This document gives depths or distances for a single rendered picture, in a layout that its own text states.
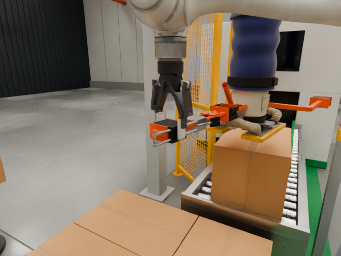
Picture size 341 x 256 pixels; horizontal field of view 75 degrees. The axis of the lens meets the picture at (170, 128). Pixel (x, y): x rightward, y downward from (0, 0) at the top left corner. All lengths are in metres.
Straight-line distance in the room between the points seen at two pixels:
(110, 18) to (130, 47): 1.91
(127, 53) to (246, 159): 11.71
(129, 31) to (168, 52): 12.06
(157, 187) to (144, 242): 1.30
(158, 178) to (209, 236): 1.26
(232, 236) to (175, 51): 0.99
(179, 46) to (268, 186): 0.95
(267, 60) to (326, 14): 0.46
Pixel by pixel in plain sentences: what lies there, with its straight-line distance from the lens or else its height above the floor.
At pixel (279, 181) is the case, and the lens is 1.33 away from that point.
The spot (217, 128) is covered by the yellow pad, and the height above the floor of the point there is 1.09.
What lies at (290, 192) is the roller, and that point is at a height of 0.53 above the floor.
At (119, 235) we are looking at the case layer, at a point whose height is 0.54.
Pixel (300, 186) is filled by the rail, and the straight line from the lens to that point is 1.80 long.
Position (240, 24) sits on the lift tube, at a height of 1.56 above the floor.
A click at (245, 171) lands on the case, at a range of 1.32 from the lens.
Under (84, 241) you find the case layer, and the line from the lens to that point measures 1.32.
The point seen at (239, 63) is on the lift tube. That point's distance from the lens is 1.10.
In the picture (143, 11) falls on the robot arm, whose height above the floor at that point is 1.49.
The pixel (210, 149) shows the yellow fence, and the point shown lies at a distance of 2.11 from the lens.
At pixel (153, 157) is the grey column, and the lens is 2.35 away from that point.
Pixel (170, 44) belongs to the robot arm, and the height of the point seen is 1.45.
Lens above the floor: 1.40
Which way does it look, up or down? 16 degrees down
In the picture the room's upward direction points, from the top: straight up
